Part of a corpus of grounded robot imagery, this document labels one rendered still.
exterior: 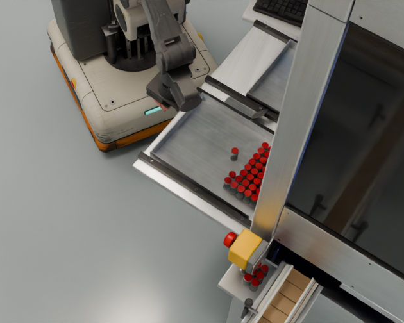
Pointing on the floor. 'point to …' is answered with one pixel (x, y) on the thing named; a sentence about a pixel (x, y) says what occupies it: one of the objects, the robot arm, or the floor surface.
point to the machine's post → (298, 114)
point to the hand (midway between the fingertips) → (165, 107)
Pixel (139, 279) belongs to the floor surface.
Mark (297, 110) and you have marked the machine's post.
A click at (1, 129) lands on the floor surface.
